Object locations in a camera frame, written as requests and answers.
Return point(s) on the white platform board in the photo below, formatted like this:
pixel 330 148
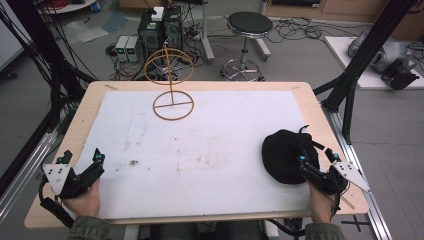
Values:
pixel 340 56

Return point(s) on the person's right hand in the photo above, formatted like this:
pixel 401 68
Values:
pixel 320 205

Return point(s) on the person's left hand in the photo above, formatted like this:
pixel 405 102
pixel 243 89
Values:
pixel 83 201

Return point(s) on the wooden hat stand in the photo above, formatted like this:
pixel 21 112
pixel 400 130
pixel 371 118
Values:
pixel 171 90

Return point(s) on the black hat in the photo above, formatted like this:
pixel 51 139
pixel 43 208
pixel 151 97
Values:
pixel 285 156

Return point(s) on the blue tape roll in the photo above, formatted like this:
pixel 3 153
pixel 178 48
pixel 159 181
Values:
pixel 95 6

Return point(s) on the white mat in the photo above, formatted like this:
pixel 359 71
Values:
pixel 186 160

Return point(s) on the grey rounded device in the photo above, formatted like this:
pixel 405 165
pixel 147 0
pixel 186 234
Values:
pixel 388 53

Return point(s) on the black metal frame post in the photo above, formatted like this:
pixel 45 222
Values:
pixel 370 50
pixel 43 50

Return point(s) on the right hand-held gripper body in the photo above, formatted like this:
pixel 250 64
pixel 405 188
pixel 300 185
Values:
pixel 328 178

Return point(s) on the clear plastic sheet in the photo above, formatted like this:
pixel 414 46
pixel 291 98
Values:
pixel 83 31

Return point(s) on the grey power supply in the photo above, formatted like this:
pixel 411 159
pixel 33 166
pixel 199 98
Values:
pixel 133 49
pixel 121 48

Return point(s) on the black device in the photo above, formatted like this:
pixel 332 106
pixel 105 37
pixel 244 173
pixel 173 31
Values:
pixel 400 75

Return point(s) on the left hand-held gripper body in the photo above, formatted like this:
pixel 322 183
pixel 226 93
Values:
pixel 68 181

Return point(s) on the white box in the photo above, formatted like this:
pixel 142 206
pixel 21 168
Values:
pixel 158 13

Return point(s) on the black computer tower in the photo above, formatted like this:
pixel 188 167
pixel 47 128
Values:
pixel 150 35
pixel 172 28

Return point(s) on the aluminium rail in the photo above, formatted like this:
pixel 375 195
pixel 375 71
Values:
pixel 23 180
pixel 363 186

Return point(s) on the black round stool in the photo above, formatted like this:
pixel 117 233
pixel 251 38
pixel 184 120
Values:
pixel 249 25

